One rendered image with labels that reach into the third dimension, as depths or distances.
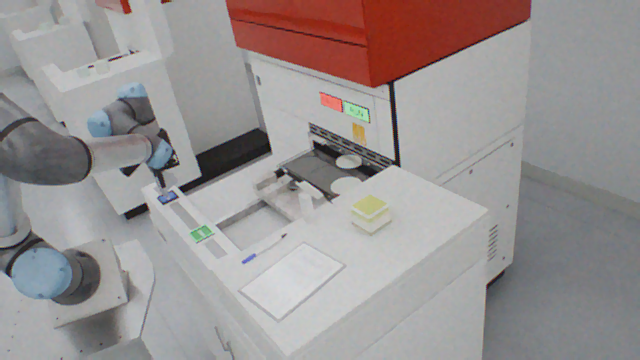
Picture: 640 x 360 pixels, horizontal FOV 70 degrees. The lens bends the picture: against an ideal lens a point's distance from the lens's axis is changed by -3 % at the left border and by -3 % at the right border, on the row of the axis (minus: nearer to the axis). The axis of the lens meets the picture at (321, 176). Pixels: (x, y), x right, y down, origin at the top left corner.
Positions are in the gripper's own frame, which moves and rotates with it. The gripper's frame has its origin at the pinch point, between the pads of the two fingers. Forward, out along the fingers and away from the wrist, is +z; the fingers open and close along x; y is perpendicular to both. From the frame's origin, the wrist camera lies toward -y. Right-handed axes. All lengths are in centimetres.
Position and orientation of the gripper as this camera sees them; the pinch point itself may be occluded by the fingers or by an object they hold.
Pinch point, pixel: (163, 194)
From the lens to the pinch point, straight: 152.6
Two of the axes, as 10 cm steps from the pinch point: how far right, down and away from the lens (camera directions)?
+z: 1.5, 8.4, 5.2
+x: -6.0, -3.4, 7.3
